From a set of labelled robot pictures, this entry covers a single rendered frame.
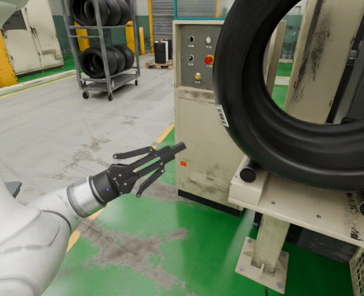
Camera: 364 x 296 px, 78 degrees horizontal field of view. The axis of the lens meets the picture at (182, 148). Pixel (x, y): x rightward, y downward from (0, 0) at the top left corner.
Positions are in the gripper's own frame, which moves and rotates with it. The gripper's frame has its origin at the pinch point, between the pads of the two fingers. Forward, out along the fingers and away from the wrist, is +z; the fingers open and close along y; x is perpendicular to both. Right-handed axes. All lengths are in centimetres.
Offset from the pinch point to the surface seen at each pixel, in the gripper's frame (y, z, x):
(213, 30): -32, 51, -68
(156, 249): 69, -36, -74
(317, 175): 18.2, 26.5, 12.5
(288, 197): 30.3, 24.8, -2.0
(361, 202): 28.4, 32.6, 15.2
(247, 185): 19.4, 14.3, -0.8
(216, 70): -12.9, 18.3, 1.8
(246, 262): 95, 10, -55
